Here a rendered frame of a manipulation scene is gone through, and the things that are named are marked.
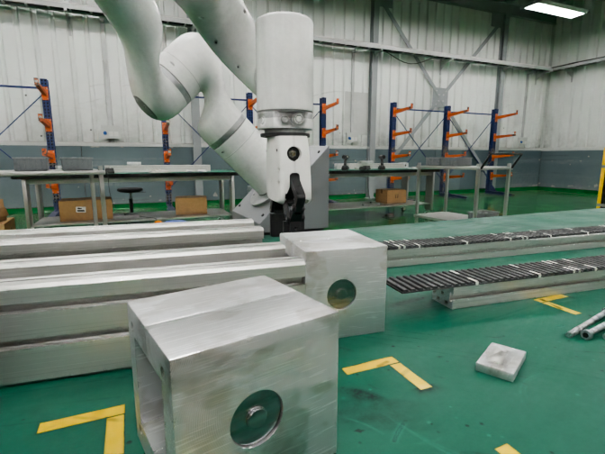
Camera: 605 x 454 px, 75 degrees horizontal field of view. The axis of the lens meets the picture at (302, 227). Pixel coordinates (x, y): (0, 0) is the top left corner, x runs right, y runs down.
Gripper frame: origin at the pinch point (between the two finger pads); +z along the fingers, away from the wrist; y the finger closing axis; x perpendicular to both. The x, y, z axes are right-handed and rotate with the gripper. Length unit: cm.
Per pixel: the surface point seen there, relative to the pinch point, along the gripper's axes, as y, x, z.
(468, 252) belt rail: -1.1, -34.4, 5.3
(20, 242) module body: -4.9, 34.3, -1.9
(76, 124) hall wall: 736, 180, -69
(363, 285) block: -23.9, -1.7, 1.0
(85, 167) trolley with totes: 279, 82, -4
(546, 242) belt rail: -2, -52, 5
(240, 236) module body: -4.9, 7.9, -1.1
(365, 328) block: -23.9, -2.2, 5.8
